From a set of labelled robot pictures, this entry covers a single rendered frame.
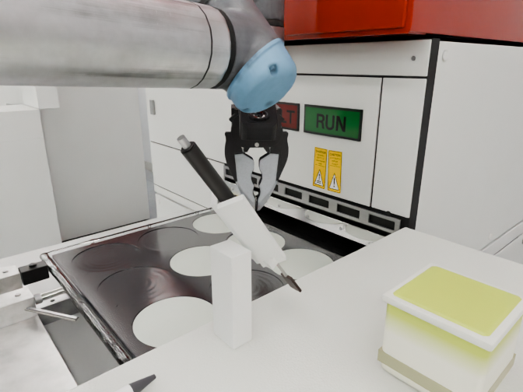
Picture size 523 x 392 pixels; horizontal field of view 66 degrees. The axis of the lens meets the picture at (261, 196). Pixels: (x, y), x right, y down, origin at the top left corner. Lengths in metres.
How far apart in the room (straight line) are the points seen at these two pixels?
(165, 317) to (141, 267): 0.14
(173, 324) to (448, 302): 0.31
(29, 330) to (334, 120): 0.51
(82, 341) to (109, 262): 0.12
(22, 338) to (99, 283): 0.11
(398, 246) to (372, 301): 0.14
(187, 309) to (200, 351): 0.17
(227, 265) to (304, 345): 0.10
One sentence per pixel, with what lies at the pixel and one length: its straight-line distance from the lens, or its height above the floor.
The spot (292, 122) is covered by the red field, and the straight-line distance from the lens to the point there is 0.72.
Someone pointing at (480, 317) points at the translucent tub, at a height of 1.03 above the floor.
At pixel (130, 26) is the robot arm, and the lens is 0.33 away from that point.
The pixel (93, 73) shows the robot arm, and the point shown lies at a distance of 0.32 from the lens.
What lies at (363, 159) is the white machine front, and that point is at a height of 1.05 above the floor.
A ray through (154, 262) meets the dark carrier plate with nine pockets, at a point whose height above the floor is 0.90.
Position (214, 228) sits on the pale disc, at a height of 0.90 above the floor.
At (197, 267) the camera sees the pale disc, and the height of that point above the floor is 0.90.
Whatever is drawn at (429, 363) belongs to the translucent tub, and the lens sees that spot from 0.32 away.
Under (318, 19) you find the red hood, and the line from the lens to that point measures 0.62.
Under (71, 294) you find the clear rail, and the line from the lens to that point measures 0.59.
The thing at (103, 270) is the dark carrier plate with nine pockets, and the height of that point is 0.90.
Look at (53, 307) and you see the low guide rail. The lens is 0.69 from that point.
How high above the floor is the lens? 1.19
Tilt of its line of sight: 18 degrees down
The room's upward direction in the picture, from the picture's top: straight up
